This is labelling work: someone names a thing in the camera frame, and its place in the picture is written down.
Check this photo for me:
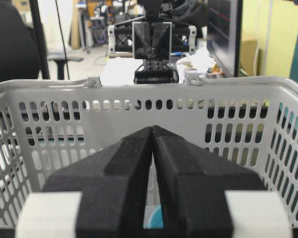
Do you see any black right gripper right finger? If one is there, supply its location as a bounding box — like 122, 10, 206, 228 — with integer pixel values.
151, 125, 294, 238

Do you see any black vertical pole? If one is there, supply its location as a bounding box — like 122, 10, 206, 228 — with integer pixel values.
29, 0, 50, 79

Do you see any dark computer monitor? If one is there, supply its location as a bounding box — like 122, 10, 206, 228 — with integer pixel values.
207, 0, 243, 77

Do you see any black office chair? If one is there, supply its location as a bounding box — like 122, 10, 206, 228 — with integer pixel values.
0, 0, 41, 83

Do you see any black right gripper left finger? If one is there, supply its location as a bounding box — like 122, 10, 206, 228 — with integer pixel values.
14, 125, 154, 238

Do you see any black and white opposite gripper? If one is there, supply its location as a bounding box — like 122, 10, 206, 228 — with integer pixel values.
107, 21, 197, 84

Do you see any cardboard box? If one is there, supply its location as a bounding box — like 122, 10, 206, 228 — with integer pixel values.
240, 38, 258, 76

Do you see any grey plastic shopping basket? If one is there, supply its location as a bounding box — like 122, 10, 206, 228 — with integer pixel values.
0, 76, 298, 228

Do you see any light blue round object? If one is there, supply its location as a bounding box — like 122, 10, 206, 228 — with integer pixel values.
148, 205, 164, 229

